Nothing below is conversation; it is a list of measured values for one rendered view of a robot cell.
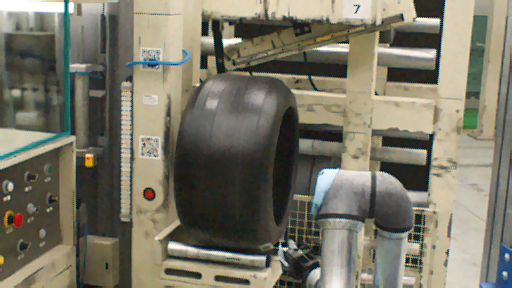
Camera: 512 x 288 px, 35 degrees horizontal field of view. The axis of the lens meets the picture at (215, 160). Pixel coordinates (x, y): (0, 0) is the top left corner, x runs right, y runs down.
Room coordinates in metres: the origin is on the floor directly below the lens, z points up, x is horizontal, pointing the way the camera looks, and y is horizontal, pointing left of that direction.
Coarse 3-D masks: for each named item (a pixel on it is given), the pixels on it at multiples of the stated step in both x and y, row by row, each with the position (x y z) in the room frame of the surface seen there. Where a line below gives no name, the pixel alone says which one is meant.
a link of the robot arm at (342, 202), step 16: (320, 176) 1.90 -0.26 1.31; (336, 176) 1.89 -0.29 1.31; (352, 176) 1.89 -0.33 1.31; (368, 176) 1.88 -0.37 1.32; (320, 192) 1.87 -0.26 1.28; (336, 192) 1.86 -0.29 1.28; (352, 192) 1.86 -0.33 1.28; (368, 192) 1.85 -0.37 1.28; (320, 208) 1.87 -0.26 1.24; (336, 208) 1.85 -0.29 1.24; (352, 208) 1.85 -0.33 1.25; (368, 208) 1.85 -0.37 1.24; (320, 224) 1.87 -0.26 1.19; (336, 224) 1.84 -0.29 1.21; (352, 224) 1.84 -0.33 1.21; (336, 240) 1.83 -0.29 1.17; (352, 240) 1.83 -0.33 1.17; (336, 256) 1.81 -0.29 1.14; (352, 256) 1.82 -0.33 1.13; (320, 272) 1.83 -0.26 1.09; (336, 272) 1.79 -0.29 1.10; (352, 272) 1.80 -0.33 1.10
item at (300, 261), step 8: (296, 248) 2.13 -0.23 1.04; (304, 248) 2.13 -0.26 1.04; (312, 248) 2.11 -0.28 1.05; (288, 256) 2.09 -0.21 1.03; (296, 256) 2.09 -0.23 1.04; (304, 256) 2.08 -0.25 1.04; (312, 256) 2.07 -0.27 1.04; (288, 264) 2.13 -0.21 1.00; (296, 264) 2.09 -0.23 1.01; (304, 264) 2.08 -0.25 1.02; (312, 264) 2.05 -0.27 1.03; (296, 272) 2.09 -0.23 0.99; (304, 272) 2.08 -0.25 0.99; (304, 280) 2.04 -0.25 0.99
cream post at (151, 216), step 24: (144, 0) 2.61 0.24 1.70; (168, 0) 2.58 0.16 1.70; (144, 24) 2.61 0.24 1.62; (168, 24) 2.58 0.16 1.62; (168, 48) 2.58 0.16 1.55; (144, 72) 2.60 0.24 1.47; (168, 72) 2.58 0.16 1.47; (168, 96) 2.58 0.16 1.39; (144, 120) 2.60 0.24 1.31; (168, 120) 2.59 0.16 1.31; (168, 144) 2.59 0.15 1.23; (144, 168) 2.60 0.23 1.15; (168, 168) 2.59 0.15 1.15; (144, 192) 2.61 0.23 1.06; (168, 192) 2.59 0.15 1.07; (144, 216) 2.60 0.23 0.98; (168, 216) 2.60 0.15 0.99; (144, 240) 2.60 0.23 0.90; (144, 264) 2.60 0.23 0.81
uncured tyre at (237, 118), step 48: (192, 96) 2.51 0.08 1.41; (240, 96) 2.44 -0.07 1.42; (288, 96) 2.56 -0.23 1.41; (192, 144) 2.36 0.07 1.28; (240, 144) 2.32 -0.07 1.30; (288, 144) 2.81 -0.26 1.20; (192, 192) 2.34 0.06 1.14; (240, 192) 2.30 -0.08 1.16; (288, 192) 2.71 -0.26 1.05; (240, 240) 2.38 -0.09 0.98
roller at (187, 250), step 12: (168, 252) 2.50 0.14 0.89; (180, 252) 2.48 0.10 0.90; (192, 252) 2.47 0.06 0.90; (204, 252) 2.46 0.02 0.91; (216, 252) 2.45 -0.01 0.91; (228, 252) 2.45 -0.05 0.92; (240, 252) 2.44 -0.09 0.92; (252, 252) 2.44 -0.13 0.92; (252, 264) 2.42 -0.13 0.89; (264, 264) 2.40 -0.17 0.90
